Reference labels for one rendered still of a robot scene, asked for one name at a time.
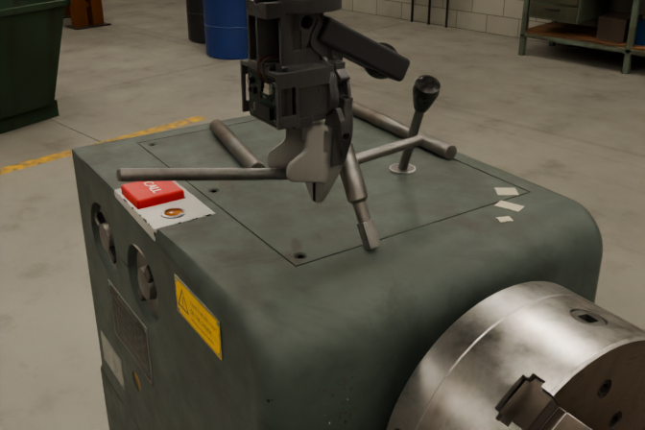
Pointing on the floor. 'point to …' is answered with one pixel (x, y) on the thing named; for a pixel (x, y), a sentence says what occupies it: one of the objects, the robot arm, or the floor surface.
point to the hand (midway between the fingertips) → (322, 188)
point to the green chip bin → (29, 58)
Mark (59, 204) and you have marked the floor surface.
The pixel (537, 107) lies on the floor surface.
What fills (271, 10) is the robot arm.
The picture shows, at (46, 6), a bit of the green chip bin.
